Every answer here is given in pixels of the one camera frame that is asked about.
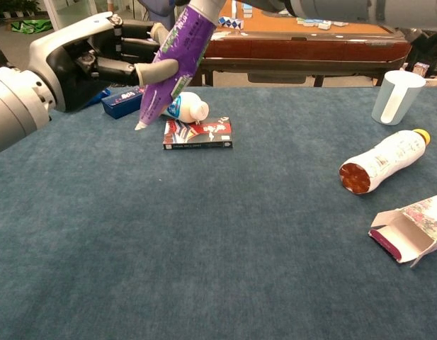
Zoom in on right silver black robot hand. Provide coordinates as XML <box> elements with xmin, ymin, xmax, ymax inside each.
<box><xmin>174</xmin><ymin>0</ymin><xmax>297</xmax><ymax>18</ymax></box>

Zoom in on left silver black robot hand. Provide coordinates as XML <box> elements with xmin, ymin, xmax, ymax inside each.
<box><xmin>28</xmin><ymin>11</ymin><xmax>179</xmax><ymax>113</ymax></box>

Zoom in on purple white tube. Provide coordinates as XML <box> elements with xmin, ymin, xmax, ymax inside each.
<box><xmin>134</xmin><ymin>0</ymin><xmax>227</xmax><ymax>132</ymax></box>

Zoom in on white orange-capped bottle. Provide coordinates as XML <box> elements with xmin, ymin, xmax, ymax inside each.
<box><xmin>338</xmin><ymin>128</ymin><xmax>432</xmax><ymax>196</ymax></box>

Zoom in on floral long box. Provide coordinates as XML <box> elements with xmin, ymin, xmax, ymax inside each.
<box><xmin>368</xmin><ymin>192</ymin><xmax>437</xmax><ymax>268</ymax></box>

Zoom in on blue white snake puzzle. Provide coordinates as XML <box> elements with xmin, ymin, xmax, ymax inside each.
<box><xmin>217</xmin><ymin>16</ymin><xmax>244</xmax><ymax>30</ymax></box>

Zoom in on brown wooden mahjong table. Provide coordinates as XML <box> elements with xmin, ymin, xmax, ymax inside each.
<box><xmin>189</xmin><ymin>0</ymin><xmax>416</xmax><ymax>88</ymax></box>

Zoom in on green bag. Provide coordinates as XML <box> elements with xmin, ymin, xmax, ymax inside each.
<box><xmin>11</xmin><ymin>19</ymin><xmax>53</xmax><ymax>35</ymax></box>

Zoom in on blue white mahjong tile pile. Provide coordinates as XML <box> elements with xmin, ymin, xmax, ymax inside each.
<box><xmin>295</xmin><ymin>16</ymin><xmax>350</xmax><ymax>31</ymax></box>

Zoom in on blue cookie snack packet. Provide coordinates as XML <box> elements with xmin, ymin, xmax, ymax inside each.
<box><xmin>86</xmin><ymin>88</ymin><xmax>111</xmax><ymax>106</ymax></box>

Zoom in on green potted plants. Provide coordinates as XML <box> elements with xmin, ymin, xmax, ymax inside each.
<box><xmin>0</xmin><ymin>0</ymin><xmax>42</xmax><ymax>18</ymax></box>

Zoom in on dark blue rectangular box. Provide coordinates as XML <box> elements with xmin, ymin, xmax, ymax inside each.
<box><xmin>101</xmin><ymin>86</ymin><xmax>145</xmax><ymax>120</ymax></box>

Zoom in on white bottle with blue print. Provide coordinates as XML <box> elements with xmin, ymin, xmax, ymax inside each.
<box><xmin>161</xmin><ymin>91</ymin><xmax>210</xmax><ymax>124</ymax></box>

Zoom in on red black card box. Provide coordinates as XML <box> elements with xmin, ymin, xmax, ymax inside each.
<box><xmin>162</xmin><ymin>117</ymin><xmax>234</xmax><ymax>151</ymax></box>

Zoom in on black bag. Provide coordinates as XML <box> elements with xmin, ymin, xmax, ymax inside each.
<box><xmin>405</xmin><ymin>28</ymin><xmax>437</xmax><ymax>77</ymax></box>

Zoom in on blue felt table cloth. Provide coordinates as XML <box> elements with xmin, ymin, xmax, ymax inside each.
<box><xmin>0</xmin><ymin>86</ymin><xmax>437</xmax><ymax>340</ymax></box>

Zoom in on blue grey machine pedestal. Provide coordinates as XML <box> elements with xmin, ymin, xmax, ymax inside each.
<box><xmin>137</xmin><ymin>0</ymin><xmax>178</xmax><ymax>33</ymax></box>

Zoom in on pale blue handled plastic cup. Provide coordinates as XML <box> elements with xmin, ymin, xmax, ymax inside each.
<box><xmin>371</xmin><ymin>69</ymin><xmax>427</xmax><ymax>126</ymax></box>

